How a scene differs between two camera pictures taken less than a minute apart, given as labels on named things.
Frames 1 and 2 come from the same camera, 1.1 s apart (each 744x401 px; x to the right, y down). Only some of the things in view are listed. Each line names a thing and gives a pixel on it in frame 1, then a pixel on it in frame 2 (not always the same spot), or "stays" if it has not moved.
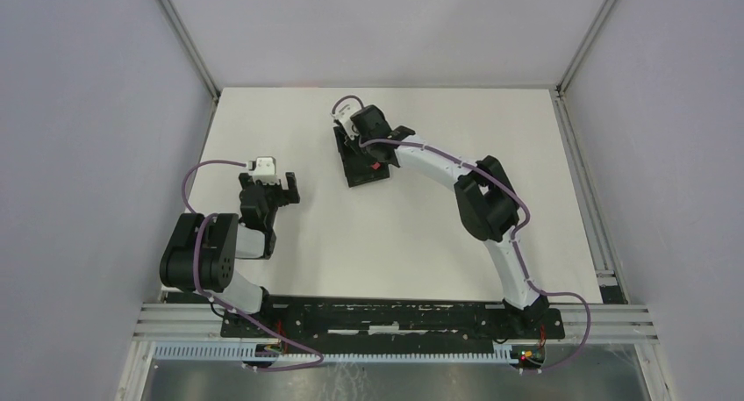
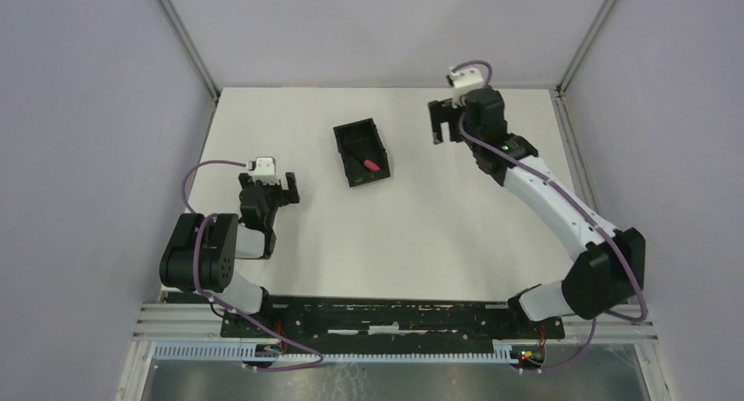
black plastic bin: (358, 167) stays
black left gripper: (279, 194) stays
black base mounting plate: (383, 320) stays
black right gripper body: (361, 161) -> (444, 112)
